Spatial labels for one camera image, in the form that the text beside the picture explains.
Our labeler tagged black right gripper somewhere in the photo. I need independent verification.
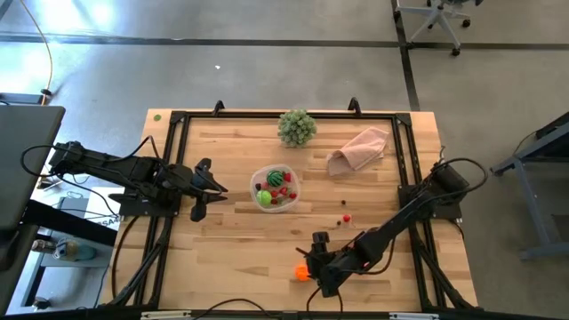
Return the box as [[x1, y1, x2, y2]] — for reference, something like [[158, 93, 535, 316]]
[[295, 230, 357, 298]]

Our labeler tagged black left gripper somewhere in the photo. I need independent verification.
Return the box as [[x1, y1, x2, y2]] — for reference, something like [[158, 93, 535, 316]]
[[171, 158, 229, 222]]

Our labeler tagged clear plastic tupperware container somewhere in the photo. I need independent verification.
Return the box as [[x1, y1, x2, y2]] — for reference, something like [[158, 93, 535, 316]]
[[249, 164, 301, 214]]

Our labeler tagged white paper sheet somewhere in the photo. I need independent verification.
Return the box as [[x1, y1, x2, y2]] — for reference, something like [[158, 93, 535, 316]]
[[86, 186, 126, 232]]

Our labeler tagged beige folded towel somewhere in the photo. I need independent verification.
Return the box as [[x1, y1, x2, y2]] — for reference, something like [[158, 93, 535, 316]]
[[325, 126, 390, 177]]

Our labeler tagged green artificial potted plant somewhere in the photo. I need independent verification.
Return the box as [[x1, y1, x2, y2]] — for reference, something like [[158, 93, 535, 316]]
[[276, 108, 318, 149]]

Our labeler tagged clear teal water bottle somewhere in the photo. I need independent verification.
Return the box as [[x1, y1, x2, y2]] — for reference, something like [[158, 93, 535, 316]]
[[30, 237, 98, 263]]

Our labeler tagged dark grey desk top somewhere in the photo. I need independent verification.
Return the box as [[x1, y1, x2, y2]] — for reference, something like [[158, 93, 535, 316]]
[[0, 104, 67, 273]]

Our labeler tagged grey metal side table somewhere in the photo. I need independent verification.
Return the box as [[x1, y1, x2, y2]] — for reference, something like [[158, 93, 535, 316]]
[[490, 110, 569, 262]]

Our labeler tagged grey office chair base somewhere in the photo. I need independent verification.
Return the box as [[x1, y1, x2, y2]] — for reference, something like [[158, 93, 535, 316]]
[[394, 0, 485, 58]]

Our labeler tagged white bracket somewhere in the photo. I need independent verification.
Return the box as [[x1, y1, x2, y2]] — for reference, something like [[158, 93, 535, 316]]
[[140, 310, 193, 320], [389, 311, 440, 320]]

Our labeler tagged black metal table frame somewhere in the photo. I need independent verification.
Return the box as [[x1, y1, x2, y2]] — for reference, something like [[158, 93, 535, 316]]
[[100, 96, 480, 315]]

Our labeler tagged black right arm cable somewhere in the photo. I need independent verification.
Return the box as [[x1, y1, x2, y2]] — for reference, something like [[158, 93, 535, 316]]
[[429, 156, 489, 201]]

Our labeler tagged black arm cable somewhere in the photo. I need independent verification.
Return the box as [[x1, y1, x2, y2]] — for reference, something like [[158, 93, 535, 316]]
[[429, 156, 489, 201], [20, 134, 156, 180]]

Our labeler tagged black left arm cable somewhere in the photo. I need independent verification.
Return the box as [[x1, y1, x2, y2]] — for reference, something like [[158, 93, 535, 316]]
[[20, 134, 156, 180]]

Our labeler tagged yellow cable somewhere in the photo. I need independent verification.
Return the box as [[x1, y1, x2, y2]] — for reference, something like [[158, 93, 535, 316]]
[[18, 0, 54, 107]]

